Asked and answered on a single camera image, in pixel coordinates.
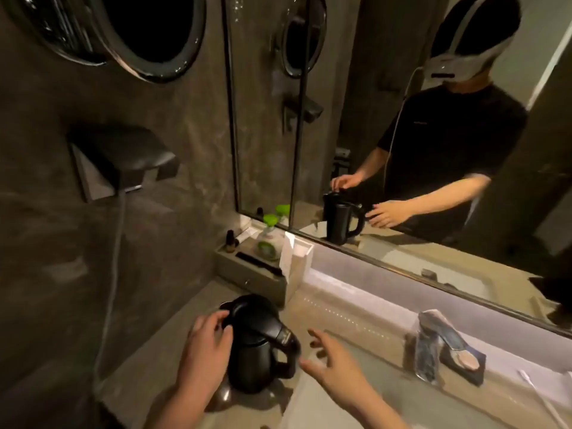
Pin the person's left hand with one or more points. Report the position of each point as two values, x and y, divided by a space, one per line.
203 352

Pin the person's right hand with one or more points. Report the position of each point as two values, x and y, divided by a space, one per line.
342 375

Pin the black electric kettle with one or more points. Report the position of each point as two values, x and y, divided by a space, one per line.
252 344

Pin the white sink basin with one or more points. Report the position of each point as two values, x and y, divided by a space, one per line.
411 406

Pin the chrome faucet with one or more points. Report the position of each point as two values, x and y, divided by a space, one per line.
426 352

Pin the grey stone countertop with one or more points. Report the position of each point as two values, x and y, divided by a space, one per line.
156 361

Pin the black round kettle base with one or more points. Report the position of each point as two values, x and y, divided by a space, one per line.
219 399

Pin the grey amenity tray box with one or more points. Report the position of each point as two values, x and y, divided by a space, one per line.
250 277

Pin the black comb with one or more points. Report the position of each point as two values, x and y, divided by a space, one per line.
257 262

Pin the small dark bottle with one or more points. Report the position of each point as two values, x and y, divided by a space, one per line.
230 243

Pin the white tube with dark cap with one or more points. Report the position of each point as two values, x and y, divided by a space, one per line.
246 235

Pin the white bottle with green cap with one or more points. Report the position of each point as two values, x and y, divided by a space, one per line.
269 245

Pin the round beige soap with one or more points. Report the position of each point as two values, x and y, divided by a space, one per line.
468 361

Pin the white paper card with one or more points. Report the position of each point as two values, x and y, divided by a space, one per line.
287 252

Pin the dark square soap dish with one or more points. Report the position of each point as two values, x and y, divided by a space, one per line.
476 375

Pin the white toothbrush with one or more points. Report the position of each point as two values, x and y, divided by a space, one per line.
540 397

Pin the round chrome magnifying mirror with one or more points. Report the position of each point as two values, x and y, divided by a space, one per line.
147 26

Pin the dark wall hair dryer holder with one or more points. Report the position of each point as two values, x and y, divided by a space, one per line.
125 156

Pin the black-framed wall mirror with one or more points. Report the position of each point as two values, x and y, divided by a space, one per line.
402 49

